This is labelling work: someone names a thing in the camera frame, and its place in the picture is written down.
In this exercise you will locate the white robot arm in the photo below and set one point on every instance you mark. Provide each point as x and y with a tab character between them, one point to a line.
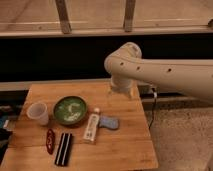
190	77

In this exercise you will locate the blue sponge piece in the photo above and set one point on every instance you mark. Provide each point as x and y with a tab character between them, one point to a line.
109	122

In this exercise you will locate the green bowl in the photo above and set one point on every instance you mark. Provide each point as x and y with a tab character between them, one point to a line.
70	110

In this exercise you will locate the white toothpaste tube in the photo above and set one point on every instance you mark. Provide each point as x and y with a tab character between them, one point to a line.
92	124

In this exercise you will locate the translucent plastic cup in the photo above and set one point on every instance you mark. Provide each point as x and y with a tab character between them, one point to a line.
38	112

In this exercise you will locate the black white striped box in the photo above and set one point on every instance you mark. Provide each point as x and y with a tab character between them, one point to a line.
63	150

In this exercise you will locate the left wooden frame post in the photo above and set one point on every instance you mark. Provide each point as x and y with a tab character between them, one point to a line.
63	16

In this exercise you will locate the wooden frame post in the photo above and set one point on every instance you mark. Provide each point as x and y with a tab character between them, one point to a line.
129	15
63	16

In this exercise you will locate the right wooden frame post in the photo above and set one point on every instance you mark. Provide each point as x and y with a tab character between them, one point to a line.
129	15

